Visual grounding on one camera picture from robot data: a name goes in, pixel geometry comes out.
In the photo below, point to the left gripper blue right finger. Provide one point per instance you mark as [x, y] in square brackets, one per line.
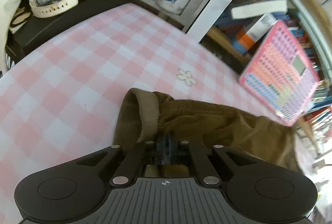
[190, 160]

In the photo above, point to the pink checkered tablecloth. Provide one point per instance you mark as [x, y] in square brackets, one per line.
[59, 109]

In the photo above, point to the white leaning book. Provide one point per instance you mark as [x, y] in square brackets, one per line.
[259, 9]

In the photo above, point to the pink learning tablet toy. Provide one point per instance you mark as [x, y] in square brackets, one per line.
[281, 75]

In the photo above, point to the white wristwatch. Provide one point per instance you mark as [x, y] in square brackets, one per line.
[49, 8]

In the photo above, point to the brown corduroy garment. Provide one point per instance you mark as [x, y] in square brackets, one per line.
[143, 114]

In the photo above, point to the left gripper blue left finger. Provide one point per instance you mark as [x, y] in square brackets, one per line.
[144, 159]

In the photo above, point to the orange white box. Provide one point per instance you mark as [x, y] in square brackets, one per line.
[253, 31]

